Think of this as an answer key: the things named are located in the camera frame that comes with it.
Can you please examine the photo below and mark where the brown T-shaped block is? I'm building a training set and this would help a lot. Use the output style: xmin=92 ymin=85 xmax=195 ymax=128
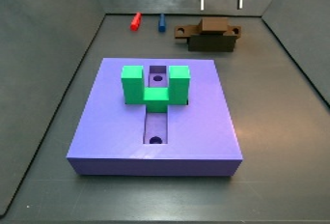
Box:
xmin=174 ymin=17 xmax=241 ymax=39

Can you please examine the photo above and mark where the blue peg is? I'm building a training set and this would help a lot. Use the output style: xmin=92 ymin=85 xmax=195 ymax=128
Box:
xmin=159 ymin=14 xmax=166 ymax=32

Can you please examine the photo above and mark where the red peg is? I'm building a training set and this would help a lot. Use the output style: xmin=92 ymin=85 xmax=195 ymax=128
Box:
xmin=130 ymin=13 xmax=142 ymax=31

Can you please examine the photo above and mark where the green U-shaped block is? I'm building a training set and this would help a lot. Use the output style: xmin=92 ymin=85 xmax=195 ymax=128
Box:
xmin=122 ymin=66 xmax=191 ymax=113

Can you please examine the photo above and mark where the purple base block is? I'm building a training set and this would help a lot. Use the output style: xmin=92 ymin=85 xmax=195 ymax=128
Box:
xmin=67 ymin=58 xmax=242 ymax=176

